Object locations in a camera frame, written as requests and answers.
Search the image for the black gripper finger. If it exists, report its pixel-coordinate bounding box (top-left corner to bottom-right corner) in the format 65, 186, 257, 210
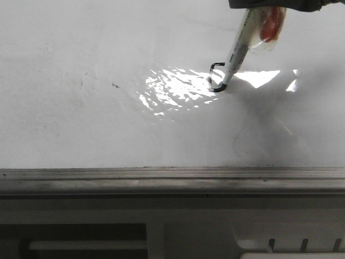
227, 0, 321, 13

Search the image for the white robot base platform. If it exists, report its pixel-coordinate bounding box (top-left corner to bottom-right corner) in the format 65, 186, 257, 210
1, 195, 344, 258

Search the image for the white whiteboard with aluminium frame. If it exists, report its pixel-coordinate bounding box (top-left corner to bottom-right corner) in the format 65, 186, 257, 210
1, 1, 344, 196

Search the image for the white whiteboard marker with tape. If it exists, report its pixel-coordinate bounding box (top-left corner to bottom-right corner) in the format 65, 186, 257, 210
222, 6, 286, 87

